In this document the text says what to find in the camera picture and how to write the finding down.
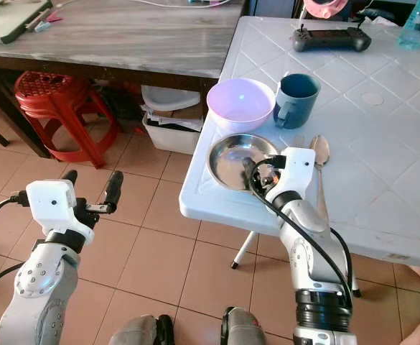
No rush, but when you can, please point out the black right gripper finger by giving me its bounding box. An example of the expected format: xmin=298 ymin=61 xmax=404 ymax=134
xmin=241 ymin=157 xmax=261 ymax=192

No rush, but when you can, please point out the round stainless steel plate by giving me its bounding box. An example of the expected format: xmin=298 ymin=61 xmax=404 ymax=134
xmin=206 ymin=133 xmax=281 ymax=193

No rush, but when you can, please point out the stainless steel spoon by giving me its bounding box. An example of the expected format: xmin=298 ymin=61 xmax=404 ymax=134
xmin=309 ymin=134 xmax=333 ymax=225

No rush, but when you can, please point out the purple plastic bowl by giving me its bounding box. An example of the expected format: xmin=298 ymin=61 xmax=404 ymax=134
xmin=205 ymin=77 xmax=276 ymax=135

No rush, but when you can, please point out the dark blue mug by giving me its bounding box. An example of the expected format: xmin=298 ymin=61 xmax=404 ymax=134
xmin=273 ymin=72 xmax=322 ymax=131

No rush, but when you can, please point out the white plastic storage bin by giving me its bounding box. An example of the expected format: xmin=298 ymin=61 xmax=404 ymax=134
xmin=141 ymin=84 xmax=204 ymax=156

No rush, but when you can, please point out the red plastic stool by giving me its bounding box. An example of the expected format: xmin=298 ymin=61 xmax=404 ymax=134
xmin=13 ymin=70 xmax=121 ymax=170

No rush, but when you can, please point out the white plastic folding table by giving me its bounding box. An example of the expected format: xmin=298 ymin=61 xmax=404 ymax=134
xmin=179 ymin=16 xmax=420 ymax=297

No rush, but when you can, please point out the grey left robot leg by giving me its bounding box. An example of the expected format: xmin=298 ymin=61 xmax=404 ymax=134
xmin=107 ymin=314 xmax=175 ymax=345

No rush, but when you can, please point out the grey robot leg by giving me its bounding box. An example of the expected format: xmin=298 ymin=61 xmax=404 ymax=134
xmin=107 ymin=314 xmax=175 ymax=345
xmin=220 ymin=306 xmax=269 ymax=345

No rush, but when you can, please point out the black remote controller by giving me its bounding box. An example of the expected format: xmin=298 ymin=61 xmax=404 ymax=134
xmin=291 ymin=23 xmax=373 ymax=54

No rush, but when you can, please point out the grey wooden table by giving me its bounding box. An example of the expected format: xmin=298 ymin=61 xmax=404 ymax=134
xmin=0 ymin=0 xmax=245 ymax=160

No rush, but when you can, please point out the grey right robot leg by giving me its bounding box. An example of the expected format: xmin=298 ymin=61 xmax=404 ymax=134
xmin=220 ymin=306 xmax=269 ymax=345

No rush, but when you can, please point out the pink pen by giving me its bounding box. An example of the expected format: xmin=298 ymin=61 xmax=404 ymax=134
xmin=25 ymin=4 xmax=65 ymax=34

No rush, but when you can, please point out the grey closed laptop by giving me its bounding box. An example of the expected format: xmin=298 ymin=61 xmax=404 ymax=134
xmin=0 ymin=0 xmax=55 ymax=46

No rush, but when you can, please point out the pink round object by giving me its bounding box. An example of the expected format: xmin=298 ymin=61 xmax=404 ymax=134
xmin=302 ymin=0 xmax=355 ymax=21

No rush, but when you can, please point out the clear blue water bottle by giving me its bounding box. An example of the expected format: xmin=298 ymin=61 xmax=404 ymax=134
xmin=397 ymin=0 xmax=420 ymax=52

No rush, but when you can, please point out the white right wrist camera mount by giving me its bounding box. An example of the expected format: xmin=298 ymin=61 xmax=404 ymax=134
xmin=273 ymin=147 xmax=319 ymax=206

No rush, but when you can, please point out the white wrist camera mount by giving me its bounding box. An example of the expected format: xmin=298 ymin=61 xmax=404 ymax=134
xmin=273 ymin=147 xmax=319 ymax=206
xmin=25 ymin=179 xmax=97 ymax=243

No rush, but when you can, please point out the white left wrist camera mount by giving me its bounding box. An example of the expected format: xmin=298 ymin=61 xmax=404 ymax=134
xmin=25 ymin=179 xmax=97 ymax=243

